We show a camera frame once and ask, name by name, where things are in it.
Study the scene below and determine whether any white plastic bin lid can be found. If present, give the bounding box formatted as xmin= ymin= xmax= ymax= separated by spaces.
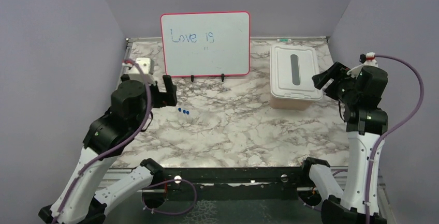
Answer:
xmin=270 ymin=44 xmax=323 ymax=102

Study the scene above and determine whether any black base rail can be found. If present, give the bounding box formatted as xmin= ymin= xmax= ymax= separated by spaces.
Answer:
xmin=130 ymin=166 xmax=330 ymax=203

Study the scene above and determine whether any pink plastic bin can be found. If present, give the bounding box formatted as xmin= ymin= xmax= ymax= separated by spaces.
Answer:
xmin=269 ymin=95 xmax=315 ymax=111

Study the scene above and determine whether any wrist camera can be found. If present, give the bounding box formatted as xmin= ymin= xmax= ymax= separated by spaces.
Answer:
xmin=123 ymin=57 xmax=155 ymax=85
xmin=347 ymin=52 xmax=378 ymax=78

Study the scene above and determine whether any pink-framed whiteboard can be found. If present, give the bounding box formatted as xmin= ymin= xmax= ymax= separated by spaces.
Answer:
xmin=160 ymin=11 xmax=251 ymax=77

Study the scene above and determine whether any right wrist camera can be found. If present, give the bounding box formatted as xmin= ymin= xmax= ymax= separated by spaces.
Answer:
xmin=347 ymin=52 xmax=378 ymax=78

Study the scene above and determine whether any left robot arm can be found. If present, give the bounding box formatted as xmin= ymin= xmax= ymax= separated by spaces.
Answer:
xmin=38 ymin=74 xmax=177 ymax=223

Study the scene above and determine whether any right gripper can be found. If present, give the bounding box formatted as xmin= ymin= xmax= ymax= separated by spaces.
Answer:
xmin=312 ymin=61 xmax=360 ymax=105

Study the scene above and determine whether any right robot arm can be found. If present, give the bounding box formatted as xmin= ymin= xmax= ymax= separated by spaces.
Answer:
xmin=299 ymin=62 xmax=388 ymax=223

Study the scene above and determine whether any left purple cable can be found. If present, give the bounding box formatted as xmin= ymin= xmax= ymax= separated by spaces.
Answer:
xmin=51 ymin=59 xmax=153 ymax=224

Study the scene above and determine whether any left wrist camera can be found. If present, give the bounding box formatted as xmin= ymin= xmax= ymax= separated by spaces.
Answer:
xmin=123 ymin=57 xmax=155 ymax=85

